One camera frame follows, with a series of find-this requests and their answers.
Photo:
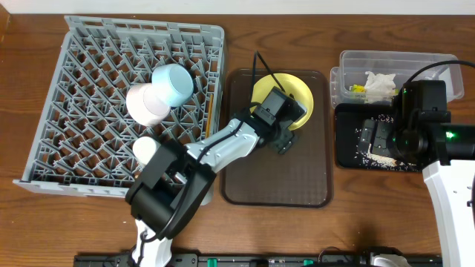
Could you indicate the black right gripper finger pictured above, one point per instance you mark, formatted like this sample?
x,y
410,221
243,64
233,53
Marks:
x,y
381,137
368,132

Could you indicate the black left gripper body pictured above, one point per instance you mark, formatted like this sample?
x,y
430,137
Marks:
x,y
286,140

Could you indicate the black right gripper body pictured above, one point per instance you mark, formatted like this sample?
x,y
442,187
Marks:
x,y
398,141

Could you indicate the yellow round plate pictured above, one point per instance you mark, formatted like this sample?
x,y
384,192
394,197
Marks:
x,y
293,86

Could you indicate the wooden chopstick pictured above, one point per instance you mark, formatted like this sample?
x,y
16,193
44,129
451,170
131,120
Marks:
x,y
209,116

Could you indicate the light blue bowl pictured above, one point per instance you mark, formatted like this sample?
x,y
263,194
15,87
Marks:
x,y
172,84

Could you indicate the pink white bowl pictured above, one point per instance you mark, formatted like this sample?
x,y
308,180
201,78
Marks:
x,y
144,105

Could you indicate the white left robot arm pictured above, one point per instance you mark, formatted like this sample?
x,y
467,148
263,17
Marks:
x,y
175,181

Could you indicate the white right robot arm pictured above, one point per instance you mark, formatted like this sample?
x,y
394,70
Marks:
x,y
447,163

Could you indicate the spilled rice food waste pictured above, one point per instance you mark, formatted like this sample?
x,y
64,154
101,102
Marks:
x,y
363,157

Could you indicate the black waste tray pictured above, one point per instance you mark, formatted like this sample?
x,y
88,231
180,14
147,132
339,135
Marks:
x,y
347,118

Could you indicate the clear plastic waste bin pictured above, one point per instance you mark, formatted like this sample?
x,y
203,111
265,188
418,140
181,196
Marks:
x,y
356,65

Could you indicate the grey plastic dishwasher rack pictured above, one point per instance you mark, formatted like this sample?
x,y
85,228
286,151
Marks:
x,y
83,143

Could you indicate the yellow green wrapper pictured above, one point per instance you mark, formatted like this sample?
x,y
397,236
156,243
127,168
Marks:
x,y
357,89

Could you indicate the crumpled white napkin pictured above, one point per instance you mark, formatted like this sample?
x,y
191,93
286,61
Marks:
x,y
378,86

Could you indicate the dark brown serving tray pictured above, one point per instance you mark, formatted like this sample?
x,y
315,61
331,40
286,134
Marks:
x,y
303,176

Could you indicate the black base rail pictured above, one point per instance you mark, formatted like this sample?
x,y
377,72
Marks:
x,y
331,256

